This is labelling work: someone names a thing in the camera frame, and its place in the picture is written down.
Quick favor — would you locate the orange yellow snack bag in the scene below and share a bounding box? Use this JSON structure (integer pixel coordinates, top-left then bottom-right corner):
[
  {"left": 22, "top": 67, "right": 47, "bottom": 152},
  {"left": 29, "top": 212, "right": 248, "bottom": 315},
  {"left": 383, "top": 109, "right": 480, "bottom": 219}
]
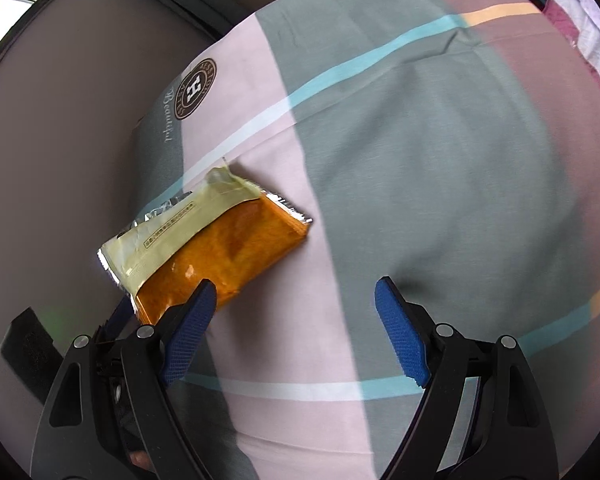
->
[{"left": 98, "top": 166, "right": 312, "bottom": 325}]

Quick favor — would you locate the person's left hand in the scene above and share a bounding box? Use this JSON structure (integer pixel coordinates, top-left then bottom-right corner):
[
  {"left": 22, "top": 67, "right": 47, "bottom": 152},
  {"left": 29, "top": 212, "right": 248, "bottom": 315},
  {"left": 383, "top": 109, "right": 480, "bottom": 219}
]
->
[{"left": 129, "top": 451, "right": 155, "bottom": 472}]

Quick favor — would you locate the striped pink grey bedsheet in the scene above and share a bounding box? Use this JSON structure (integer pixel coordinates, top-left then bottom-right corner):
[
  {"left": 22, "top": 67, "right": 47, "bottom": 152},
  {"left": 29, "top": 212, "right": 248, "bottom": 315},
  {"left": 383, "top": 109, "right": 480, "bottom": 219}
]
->
[{"left": 133, "top": 0, "right": 600, "bottom": 479}]

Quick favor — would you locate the grey padded headboard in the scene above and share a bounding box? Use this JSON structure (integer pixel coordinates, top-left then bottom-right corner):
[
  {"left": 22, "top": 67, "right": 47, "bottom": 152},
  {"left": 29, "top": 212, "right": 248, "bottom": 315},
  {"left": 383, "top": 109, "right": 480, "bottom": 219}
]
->
[{"left": 0, "top": 0, "right": 208, "bottom": 466}]

